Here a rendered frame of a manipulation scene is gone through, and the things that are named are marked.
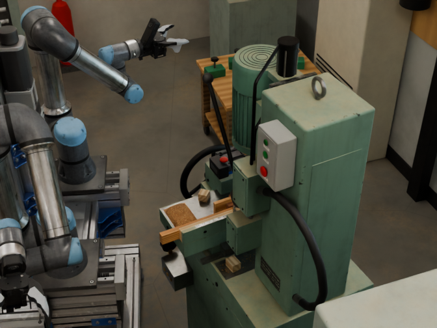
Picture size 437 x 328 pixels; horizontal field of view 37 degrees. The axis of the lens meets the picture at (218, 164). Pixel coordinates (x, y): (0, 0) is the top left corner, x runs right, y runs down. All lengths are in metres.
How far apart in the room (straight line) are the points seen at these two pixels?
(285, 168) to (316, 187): 0.11
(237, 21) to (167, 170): 1.12
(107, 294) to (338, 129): 1.05
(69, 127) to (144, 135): 1.77
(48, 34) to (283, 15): 2.41
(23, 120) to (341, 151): 0.87
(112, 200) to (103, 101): 2.04
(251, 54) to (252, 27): 2.45
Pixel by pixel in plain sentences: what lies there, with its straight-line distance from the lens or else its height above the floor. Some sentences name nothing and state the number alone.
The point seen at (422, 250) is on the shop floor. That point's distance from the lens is 3.57.
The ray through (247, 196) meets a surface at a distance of 1.85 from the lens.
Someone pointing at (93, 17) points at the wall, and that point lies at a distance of 5.10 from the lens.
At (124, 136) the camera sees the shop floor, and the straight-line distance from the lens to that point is 4.26.
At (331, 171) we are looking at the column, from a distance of 1.76.
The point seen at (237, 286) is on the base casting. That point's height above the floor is 0.80.
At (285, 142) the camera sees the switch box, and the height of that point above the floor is 1.48.
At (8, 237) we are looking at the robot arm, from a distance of 1.79.
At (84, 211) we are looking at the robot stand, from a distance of 2.62.
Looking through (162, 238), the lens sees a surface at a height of 0.93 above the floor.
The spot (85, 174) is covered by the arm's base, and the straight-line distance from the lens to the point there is 2.60.
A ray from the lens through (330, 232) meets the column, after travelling 1.92.
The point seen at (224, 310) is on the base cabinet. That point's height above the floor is 0.66.
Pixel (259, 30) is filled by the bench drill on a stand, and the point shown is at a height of 0.48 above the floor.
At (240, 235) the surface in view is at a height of 1.04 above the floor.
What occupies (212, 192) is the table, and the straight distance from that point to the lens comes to 2.37.
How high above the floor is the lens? 2.44
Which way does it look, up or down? 38 degrees down
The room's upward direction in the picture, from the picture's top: 1 degrees counter-clockwise
